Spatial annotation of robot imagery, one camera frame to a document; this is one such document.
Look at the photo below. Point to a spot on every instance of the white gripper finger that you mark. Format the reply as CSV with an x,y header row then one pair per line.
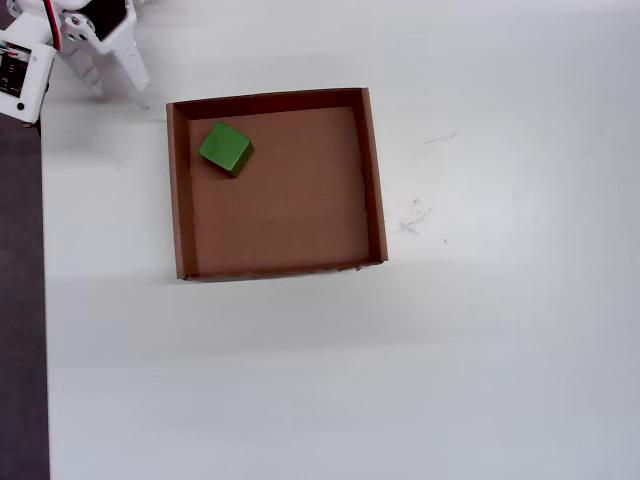
x,y
136,75
82,55

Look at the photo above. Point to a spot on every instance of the green cube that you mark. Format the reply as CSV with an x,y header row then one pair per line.
x,y
222,147

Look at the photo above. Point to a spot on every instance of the brown cardboard box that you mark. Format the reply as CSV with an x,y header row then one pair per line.
x,y
300,210

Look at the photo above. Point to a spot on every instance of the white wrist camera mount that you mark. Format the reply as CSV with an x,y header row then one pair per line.
x,y
37,80

